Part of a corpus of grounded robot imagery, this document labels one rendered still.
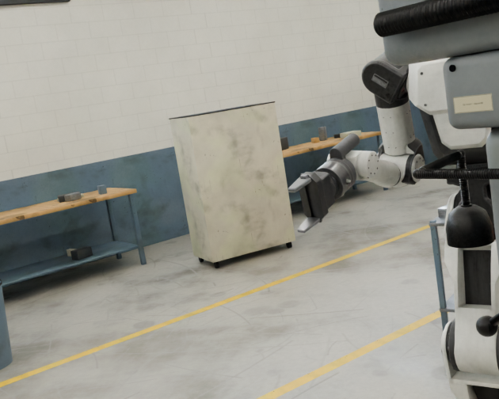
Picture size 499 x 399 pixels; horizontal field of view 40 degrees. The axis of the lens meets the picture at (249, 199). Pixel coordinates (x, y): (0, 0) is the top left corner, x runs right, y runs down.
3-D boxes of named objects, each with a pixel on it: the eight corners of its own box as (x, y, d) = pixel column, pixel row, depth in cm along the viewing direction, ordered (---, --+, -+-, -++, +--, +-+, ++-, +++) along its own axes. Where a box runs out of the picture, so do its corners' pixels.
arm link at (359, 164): (323, 191, 173) (345, 172, 181) (360, 195, 167) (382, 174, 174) (314, 150, 169) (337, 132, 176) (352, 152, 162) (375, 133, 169)
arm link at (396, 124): (391, 165, 205) (379, 96, 195) (432, 168, 197) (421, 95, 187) (374, 184, 197) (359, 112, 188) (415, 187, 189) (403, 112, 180)
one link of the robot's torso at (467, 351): (459, 368, 183) (462, 196, 189) (528, 376, 172) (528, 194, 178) (438, 372, 171) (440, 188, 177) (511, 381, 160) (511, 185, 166)
